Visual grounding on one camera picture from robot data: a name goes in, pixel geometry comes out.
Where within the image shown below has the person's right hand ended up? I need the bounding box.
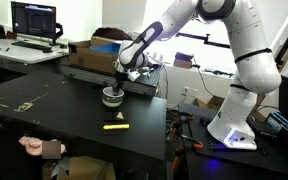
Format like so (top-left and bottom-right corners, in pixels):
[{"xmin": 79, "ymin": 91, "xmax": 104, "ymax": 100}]
[{"xmin": 18, "ymin": 136, "xmax": 42, "ymax": 156}]

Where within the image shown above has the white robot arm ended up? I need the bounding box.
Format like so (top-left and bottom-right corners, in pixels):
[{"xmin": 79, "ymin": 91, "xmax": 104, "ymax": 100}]
[{"xmin": 113, "ymin": 0, "xmax": 281, "ymax": 150}]

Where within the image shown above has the yellow marker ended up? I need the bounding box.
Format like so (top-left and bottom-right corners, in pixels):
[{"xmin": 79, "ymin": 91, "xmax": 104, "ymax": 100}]
[{"xmin": 103, "ymin": 124, "xmax": 130, "ymax": 130}]

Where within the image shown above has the black device with blue edge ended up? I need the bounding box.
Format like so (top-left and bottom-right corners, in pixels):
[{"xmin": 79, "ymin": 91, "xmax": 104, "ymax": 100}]
[{"xmin": 266, "ymin": 112, "xmax": 288, "ymax": 131}]

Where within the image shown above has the computer monitor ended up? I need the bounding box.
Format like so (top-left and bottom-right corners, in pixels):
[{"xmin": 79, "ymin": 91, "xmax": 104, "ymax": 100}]
[{"xmin": 11, "ymin": 1, "xmax": 63, "ymax": 46}]

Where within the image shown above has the cardboard box with blue sheet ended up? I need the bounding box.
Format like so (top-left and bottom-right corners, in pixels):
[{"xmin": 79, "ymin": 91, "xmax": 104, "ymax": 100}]
[{"xmin": 68, "ymin": 36, "xmax": 121, "ymax": 75}]

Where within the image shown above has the orange black clamp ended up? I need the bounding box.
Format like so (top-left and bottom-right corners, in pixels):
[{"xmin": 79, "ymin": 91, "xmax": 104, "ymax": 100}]
[{"xmin": 180, "ymin": 134, "xmax": 203, "ymax": 150}]

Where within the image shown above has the white desk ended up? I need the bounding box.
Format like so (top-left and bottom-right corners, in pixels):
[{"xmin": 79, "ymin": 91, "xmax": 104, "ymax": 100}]
[{"xmin": 0, "ymin": 39, "xmax": 69, "ymax": 64}]

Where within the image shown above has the green and white mug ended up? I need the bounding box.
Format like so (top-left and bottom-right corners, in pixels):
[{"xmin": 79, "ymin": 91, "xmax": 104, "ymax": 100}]
[{"xmin": 102, "ymin": 87, "xmax": 124, "ymax": 108}]

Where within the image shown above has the person's dark hair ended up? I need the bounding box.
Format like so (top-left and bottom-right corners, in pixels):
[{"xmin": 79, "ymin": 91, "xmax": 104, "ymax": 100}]
[{"xmin": 93, "ymin": 27, "xmax": 131, "ymax": 40}]

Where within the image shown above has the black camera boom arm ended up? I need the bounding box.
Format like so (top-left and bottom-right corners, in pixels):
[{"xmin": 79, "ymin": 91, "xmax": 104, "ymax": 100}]
[{"xmin": 175, "ymin": 32, "xmax": 230, "ymax": 49}]

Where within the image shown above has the cardboard box under table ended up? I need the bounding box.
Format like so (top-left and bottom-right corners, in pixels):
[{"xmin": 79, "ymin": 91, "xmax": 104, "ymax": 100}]
[{"xmin": 42, "ymin": 156, "xmax": 116, "ymax": 180}]

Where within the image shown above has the small dark box on cardboard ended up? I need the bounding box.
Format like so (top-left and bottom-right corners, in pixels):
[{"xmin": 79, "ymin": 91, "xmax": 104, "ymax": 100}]
[{"xmin": 173, "ymin": 52, "xmax": 193, "ymax": 69}]

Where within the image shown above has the open cardboard box on floor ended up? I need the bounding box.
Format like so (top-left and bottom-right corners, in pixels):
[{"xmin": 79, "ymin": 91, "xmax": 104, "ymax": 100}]
[{"xmin": 194, "ymin": 96, "xmax": 224, "ymax": 110}]

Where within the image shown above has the black keyboard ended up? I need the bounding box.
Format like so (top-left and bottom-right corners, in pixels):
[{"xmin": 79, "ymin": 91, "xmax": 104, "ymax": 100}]
[{"xmin": 11, "ymin": 41, "xmax": 53, "ymax": 53}]

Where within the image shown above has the black block with triangle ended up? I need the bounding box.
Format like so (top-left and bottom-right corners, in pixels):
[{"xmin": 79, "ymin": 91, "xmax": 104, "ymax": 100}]
[{"xmin": 104, "ymin": 111, "xmax": 128, "ymax": 121}]

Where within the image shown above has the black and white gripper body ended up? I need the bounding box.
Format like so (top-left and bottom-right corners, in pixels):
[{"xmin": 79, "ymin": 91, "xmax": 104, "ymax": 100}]
[{"xmin": 113, "ymin": 60, "xmax": 140, "ymax": 88}]

